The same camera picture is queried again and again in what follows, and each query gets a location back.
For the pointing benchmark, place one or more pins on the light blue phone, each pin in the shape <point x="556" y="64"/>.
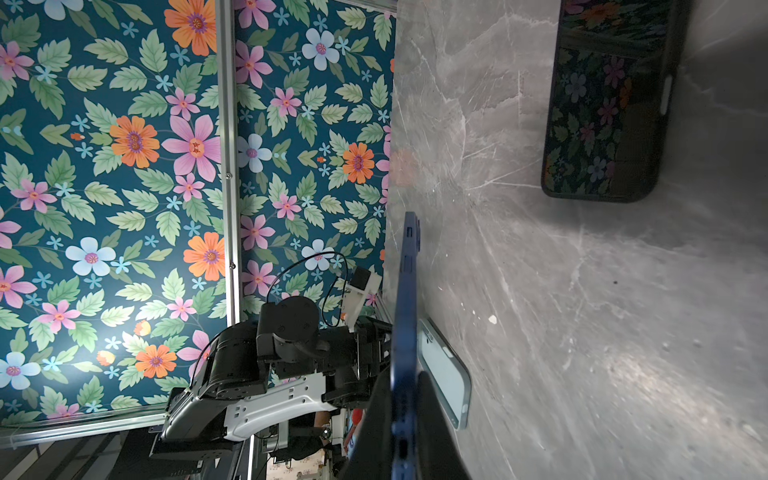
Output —
<point x="449" y="374"/>

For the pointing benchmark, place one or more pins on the black smartphone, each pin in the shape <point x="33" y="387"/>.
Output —
<point x="594" y="108"/>

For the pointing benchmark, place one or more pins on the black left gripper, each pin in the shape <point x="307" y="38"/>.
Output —
<point x="356" y="360"/>

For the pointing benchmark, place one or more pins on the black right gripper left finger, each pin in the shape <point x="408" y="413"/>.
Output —
<point x="371" y="458"/>

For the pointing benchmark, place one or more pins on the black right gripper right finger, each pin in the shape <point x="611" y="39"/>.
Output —
<point x="437" y="455"/>

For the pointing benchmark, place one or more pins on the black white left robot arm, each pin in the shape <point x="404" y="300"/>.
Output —
<point x="257" y="375"/>

